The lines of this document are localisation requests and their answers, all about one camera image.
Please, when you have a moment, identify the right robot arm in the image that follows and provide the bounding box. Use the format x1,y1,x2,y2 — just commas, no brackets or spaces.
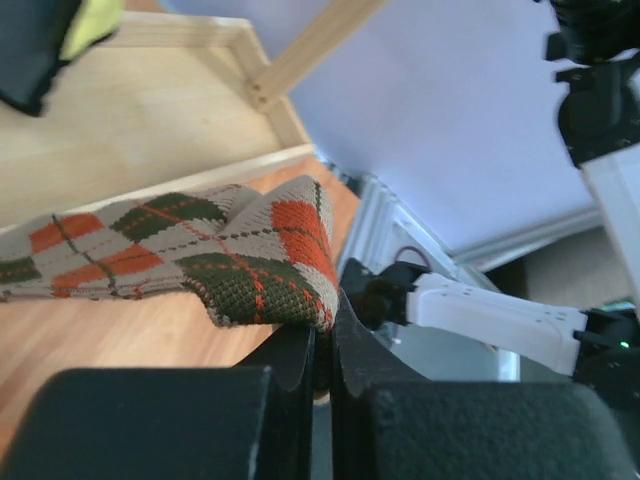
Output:
342,1,639,413

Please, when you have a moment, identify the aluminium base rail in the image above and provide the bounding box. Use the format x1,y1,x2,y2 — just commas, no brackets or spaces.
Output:
329,165,587,382

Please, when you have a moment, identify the yellow grey sock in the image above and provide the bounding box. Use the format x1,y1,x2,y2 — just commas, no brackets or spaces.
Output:
59,0,125,62

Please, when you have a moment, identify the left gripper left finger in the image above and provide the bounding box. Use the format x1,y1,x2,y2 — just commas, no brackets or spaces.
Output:
1,327,315,479

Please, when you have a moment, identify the wooden hanger rack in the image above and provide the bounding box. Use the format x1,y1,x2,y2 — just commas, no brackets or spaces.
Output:
1,1,380,230

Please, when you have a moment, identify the grey black sock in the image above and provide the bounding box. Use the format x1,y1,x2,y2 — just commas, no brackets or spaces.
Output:
1,0,81,117

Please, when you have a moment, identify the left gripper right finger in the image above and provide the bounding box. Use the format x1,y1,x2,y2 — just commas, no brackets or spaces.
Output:
331,299,638,479

